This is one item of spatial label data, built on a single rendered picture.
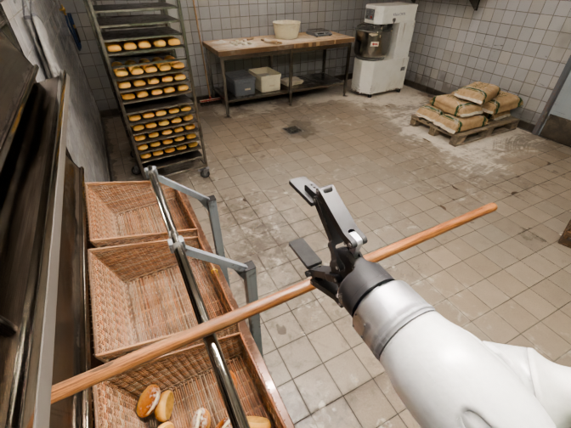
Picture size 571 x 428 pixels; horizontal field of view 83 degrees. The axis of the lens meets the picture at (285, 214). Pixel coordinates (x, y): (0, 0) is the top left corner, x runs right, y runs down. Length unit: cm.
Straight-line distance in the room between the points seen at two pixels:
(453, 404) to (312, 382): 168
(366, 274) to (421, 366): 12
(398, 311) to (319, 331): 179
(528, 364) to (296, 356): 167
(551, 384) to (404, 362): 19
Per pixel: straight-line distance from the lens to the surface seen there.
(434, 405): 37
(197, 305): 84
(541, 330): 270
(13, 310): 66
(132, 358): 77
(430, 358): 37
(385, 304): 40
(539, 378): 51
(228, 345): 133
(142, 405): 132
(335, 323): 221
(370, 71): 589
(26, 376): 53
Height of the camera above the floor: 183
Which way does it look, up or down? 38 degrees down
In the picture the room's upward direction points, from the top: straight up
